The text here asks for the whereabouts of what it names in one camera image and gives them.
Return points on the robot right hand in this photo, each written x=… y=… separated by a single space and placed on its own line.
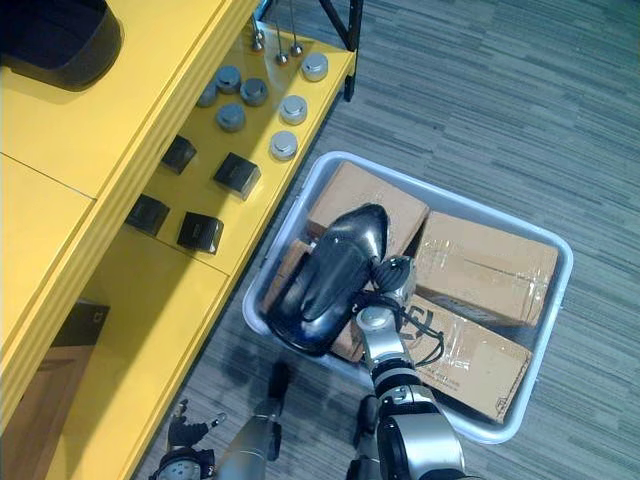
x=395 y=275

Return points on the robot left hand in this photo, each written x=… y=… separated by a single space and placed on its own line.
x=187 y=435

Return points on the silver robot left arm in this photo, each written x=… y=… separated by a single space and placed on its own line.
x=182 y=467

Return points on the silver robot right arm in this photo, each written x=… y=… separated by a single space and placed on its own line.
x=390 y=345

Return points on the yellow shelf unit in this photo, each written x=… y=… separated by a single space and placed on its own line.
x=75 y=140

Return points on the plain brown cardboard box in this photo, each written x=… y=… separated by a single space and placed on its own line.
x=360 y=200

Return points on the taped brown cardboard box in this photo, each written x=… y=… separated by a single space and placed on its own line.
x=480 y=270

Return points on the small brown cardboard box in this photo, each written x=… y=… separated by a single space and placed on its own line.
x=287 y=265

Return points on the printed brown cardboard box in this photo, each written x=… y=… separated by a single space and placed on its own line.
x=475 y=370

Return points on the robot right leg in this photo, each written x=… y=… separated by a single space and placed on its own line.
x=367 y=415

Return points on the black box with white print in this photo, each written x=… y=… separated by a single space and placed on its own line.
x=80 y=322

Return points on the silver round metal weight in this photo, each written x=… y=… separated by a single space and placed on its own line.
x=206 y=96
x=229 y=79
x=230 y=116
x=315 y=67
x=283 y=145
x=292 y=109
x=254 y=91

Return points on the grey plastic bin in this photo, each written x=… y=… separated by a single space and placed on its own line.
x=495 y=432

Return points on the small black box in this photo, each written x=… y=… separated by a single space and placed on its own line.
x=237 y=175
x=178 y=154
x=146 y=214
x=200 y=234

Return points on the matte black plastic housing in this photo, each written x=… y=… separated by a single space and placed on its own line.
x=55 y=40

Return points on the black metal rack frame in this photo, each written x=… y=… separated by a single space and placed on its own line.
x=352 y=50

